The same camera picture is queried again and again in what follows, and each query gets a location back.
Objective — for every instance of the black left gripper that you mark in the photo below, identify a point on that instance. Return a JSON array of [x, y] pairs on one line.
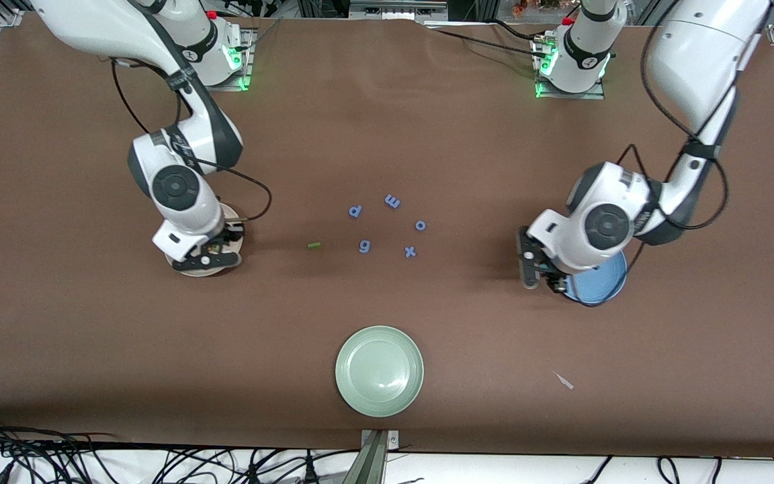
[[557, 277]]

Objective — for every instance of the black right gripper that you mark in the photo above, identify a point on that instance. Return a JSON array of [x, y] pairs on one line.
[[231, 236]]

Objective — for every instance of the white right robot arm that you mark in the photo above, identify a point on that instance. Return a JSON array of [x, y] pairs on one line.
[[175, 188]]

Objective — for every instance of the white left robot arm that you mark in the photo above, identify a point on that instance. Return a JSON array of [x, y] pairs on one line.
[[605, 225]]

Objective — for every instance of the beige round plate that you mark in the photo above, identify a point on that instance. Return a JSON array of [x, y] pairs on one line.
[[232, 216]]

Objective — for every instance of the blue round plate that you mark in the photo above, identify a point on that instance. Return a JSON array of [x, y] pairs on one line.
[[605, 286]]

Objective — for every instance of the small grey paper scrap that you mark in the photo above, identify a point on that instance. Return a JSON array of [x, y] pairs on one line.
[[564, 380]]

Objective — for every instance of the blue foam letter p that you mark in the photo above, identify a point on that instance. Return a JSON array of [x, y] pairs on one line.
[[355, 211]]

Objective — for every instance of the blue foam letter g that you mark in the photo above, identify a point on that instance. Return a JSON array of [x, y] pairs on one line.
[[365, 246]]

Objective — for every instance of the blue foam letter m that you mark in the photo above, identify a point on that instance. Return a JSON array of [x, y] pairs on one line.
[[392, 200]]

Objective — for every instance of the brown table cover sheet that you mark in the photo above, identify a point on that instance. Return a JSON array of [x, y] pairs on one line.
[[387, 134]]

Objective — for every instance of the pale green round plate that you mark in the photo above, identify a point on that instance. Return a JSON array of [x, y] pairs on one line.
[[379, 371]]

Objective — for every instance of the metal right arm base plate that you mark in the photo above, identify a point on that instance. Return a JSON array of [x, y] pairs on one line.
[[250, 60]]

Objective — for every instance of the metal table edge bracket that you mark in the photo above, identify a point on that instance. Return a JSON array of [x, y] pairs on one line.
[[375, 457]]

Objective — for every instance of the aluminium frame profiles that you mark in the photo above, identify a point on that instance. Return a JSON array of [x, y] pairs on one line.
[[387, 8]]

